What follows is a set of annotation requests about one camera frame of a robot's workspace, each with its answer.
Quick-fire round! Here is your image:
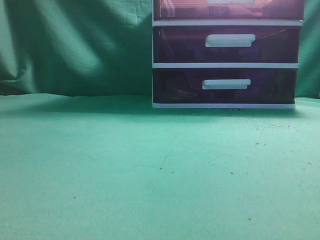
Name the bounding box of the white drawer cabinet frame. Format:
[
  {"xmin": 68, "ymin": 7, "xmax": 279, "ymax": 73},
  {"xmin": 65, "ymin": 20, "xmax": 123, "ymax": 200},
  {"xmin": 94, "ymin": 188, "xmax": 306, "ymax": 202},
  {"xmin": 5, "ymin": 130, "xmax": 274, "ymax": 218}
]
[{"xmin": 152, "ymin": 2, "xmax": 304, "ymax": 109}]

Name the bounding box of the purple drawer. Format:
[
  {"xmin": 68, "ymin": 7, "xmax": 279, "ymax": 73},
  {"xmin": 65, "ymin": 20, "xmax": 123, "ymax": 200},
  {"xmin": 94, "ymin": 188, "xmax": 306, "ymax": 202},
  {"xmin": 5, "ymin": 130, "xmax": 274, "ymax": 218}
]
[
  {"xmin": 153, "ymin": 25, "xmax": 301, "ymax": 63},
  {"xmin": 153, "ymin": 0, "xmax": 305, "ymax": 20},
  {"xmin": 152, "ymin": 68, "xmax": 297, "ymax": 104}
]

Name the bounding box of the green cloth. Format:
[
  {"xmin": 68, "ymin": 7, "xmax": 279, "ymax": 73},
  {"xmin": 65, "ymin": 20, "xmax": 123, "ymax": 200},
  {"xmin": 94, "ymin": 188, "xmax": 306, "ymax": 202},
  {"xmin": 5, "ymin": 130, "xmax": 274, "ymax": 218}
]
[{"xmin": 0, "ymin": 0, "xmax": 320, "ymax": 240}]

